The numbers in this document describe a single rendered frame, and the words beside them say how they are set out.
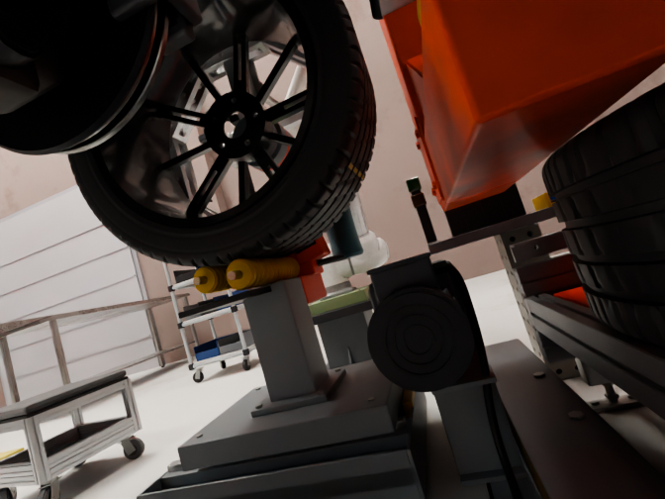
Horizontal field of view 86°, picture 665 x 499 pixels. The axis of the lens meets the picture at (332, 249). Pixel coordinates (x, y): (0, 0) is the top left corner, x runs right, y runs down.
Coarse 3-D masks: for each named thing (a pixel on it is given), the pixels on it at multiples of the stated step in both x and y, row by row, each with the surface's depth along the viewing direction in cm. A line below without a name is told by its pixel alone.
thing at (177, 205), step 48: (240, 0) 75; (288, 0) 64; (192, 48) 88; (240, 48) 89; (288, 48) 84; (240, 96) 84; (144, 144) 88; (240, 144) 84; (288, 144) 84; (144, 192) 79; (240, 192) 87
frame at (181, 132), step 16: (256, 48) 95; (272, 48) 94; (208, 64) 97; (304, 64) 94; (192, 80) 98; (192, 96) 99; (176, 128) 100; (192, 128) 105; (176, 144) 101; (176, 176) 100; (192, 176) 103; (192, 192) 103; (208, 208) 102
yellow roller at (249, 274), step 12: (240, 264) 65; (252, 264) 66; (264, 264) 70; (276, 264) 76; (288, 264) 81; (228, 276) 63; (240, 276) 64; (252, 276) 65; (264, 276) 69; (276, 276) 75; (288, 276) 82; (240, 288) 65
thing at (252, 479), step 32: (416, 416) 65; (320, 448) 61; (352, 448) 59; (384, 448) 57; (416, 448) 56; (160, 480) 68; (192, 480) 67; (224, 480) 59; (256, 480) 58; (288, 480) 56; (320, 480) 55; (352, 480) 53; (384, 480) 52; (416, 480) 51
